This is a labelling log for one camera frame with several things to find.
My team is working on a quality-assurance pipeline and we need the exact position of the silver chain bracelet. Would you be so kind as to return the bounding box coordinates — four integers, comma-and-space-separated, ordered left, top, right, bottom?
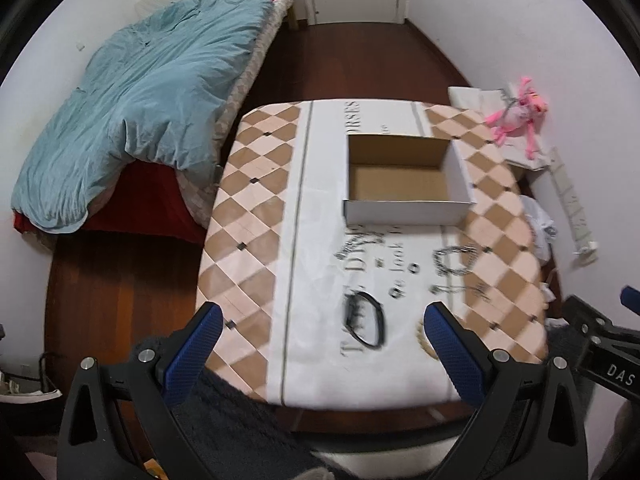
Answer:
432, 244, 482, 276

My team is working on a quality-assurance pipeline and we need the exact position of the black wristband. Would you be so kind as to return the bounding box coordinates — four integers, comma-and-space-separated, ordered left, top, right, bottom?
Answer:
343, 290, 386, 351

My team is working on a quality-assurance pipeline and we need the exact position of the white power strip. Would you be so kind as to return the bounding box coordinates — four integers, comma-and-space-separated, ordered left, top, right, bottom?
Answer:
549, 146, 598, 266

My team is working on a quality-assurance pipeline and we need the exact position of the crumpled white cloth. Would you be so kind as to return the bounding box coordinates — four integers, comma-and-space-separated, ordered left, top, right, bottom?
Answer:
521, 195, 558, 264

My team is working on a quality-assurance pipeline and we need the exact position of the checkered printed tablecloth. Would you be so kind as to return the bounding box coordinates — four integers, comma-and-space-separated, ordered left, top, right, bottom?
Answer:
196, 100, 547, 411

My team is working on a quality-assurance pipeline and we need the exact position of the pink panther plush toy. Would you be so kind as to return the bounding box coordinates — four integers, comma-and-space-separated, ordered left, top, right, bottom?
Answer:
485, 76, 548, 160

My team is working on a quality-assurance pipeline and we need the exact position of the bed with patterned mattress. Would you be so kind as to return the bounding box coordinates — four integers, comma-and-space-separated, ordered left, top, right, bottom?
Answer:
12, 0, 302, 246

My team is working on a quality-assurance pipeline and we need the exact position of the white box under plush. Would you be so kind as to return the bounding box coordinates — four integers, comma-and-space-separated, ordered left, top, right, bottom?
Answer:
448, 77, 549, 171

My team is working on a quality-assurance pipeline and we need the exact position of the white cardboard box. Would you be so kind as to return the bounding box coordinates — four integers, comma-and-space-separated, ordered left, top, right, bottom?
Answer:
343, 133, 476, 226

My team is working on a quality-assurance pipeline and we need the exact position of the light blue duvet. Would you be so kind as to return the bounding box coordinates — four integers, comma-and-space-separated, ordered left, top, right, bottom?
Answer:
10, 0, 302, 235

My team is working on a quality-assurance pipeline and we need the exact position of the gold beaded bracelet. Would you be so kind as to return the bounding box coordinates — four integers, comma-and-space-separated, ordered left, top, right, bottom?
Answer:
415, 320, 441, 361

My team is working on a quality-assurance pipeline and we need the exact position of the thin silver pendant necklace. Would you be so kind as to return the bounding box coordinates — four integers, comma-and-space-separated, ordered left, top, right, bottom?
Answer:
429, 282, 494, 302

